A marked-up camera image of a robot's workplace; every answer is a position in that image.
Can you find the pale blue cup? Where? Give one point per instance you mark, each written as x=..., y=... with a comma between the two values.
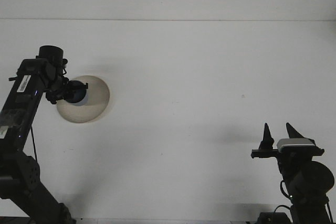
x=83, y=100

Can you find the pale round plate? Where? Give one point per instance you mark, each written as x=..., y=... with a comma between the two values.
x=97, y=103

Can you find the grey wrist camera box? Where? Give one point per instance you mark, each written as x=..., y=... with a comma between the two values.
x=296, y=145

